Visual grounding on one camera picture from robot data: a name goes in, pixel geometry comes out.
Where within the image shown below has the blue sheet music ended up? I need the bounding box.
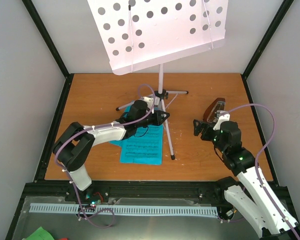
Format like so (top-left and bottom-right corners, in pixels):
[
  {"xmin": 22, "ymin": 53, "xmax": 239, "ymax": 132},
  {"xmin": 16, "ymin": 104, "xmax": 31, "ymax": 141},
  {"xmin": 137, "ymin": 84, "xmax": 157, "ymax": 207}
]
[
  {"xmin": 109, "ymin": 106, "xmax": 134, "ymax": 146},
  {"xmin": 118, "ymin": 125, "xmax": 164, "ymax": 166}
]

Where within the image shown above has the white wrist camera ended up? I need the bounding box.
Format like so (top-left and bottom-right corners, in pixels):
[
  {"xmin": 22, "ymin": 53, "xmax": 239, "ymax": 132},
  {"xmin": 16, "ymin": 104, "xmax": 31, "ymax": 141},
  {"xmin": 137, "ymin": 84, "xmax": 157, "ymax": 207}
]
[
  {"xmin": 213, "ymin": 110, "xmax": 230, "ymax": 131},
  {"xmin": 141, "ymin": 96, "xmax": 160, "ymax": 110}
]

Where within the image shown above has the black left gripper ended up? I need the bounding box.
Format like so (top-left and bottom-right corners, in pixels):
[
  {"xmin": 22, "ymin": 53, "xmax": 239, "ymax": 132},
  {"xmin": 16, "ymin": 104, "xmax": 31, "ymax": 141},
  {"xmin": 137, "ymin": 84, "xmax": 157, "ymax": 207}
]
[{"xmin": 136, "ymin": 110, "xmax": 170, "ymax": 128}]

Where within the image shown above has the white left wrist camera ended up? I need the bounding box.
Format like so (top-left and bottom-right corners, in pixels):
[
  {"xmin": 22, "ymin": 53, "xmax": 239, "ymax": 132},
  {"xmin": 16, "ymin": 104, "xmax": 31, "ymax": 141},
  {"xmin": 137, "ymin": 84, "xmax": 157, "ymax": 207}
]
[{"xmin": 141, "ymin": 96, "xmax": 160, "ymax": 110}]

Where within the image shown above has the clear plastic metronome cover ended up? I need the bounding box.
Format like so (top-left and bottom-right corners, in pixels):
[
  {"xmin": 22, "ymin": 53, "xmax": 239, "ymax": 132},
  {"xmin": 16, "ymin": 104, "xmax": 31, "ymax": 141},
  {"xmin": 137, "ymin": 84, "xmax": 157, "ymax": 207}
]
[{"xmin": 207, "ymin": 101, "xmax": 226, "ymax": 123}]

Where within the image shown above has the black aluminium frame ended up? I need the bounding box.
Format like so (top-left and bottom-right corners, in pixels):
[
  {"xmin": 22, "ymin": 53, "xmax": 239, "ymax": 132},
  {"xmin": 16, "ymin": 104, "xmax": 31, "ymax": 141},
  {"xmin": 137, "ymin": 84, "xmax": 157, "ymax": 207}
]
[{"xmin": 6, "ymin": 0, "xmax": 294, "ymax": 240}]

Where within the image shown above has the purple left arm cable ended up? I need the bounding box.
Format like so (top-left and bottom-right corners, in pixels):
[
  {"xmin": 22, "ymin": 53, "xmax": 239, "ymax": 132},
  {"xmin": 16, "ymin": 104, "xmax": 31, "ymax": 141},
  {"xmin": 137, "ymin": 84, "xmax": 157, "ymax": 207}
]
[{"xmin": 53, "ymin": 83, "xmax": 158, "ymax": 229}]

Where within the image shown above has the light blue cable duct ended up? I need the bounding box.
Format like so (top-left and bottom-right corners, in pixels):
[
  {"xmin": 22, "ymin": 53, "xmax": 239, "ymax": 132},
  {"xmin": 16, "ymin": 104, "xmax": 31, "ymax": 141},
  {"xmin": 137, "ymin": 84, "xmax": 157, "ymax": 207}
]
[{"xmin": 28, "ymin": 203, "xmax": 218, "ymax": 218}]

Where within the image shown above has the green paper scrap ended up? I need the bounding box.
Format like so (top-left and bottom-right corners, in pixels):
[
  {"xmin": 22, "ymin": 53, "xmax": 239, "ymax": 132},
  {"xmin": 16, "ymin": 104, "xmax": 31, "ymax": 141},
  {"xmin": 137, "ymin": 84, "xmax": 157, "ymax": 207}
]
[{"xmin": 23, "ymin": 227, "xmax": 54, "ymax": 240}]

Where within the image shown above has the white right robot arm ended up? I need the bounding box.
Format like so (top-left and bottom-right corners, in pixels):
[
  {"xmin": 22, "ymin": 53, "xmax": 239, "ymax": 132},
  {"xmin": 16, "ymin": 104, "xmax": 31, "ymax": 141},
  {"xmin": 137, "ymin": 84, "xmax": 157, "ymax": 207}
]
[{"xmin": 193, "ymin": 120, "xmax": 300, "ymax": 240}]

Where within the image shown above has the white music stand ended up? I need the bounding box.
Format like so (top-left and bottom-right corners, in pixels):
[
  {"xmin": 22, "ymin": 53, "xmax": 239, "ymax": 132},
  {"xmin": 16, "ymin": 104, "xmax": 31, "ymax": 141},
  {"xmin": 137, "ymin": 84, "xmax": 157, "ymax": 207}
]
[{"xmin": 86, "ymin": 0, "xmax": 228, "ymax": 161}]

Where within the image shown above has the brown wooden metronome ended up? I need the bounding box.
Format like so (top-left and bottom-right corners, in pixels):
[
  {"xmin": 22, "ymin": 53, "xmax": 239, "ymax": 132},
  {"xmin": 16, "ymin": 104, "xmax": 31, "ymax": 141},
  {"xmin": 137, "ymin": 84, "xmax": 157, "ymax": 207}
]
[{"xmin": 202, "ymin": 97, "xmax": 226, "ymax": 123}]

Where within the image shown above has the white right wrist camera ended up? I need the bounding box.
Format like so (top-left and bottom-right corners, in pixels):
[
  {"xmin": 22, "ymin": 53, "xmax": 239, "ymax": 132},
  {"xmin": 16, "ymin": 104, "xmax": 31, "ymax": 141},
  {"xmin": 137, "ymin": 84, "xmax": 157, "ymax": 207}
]
[{"xmin": 213, "ymin": 110, "xmax": 230, "ymax": 131}]

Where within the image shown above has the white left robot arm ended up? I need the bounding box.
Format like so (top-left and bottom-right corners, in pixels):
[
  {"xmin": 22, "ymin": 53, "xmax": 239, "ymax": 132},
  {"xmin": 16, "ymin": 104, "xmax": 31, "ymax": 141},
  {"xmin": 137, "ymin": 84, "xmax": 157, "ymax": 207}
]
[{"xmin": 52, "ymin": 99, "xmax": 170, "ymax": 202}]

